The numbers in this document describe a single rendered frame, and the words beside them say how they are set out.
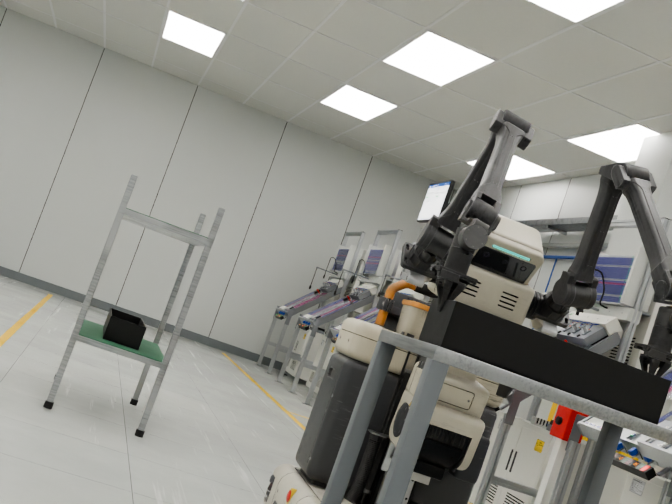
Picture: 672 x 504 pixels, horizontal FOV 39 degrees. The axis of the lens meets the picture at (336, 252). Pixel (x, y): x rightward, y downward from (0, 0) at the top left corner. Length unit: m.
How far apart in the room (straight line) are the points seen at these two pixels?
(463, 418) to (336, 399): 0.43
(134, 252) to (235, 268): 1.26
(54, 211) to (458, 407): 9.50
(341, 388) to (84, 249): 9.12
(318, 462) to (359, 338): 0.40
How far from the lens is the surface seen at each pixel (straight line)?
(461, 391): 2.81
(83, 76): 12.09
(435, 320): 2.25
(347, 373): 2.98
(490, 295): 2.81
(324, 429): 3.00
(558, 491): 4.40
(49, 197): 11.95
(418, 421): 2.00
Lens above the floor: 0.77
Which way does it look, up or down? 4 degrees up
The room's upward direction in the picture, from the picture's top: 20 degrees clockwise
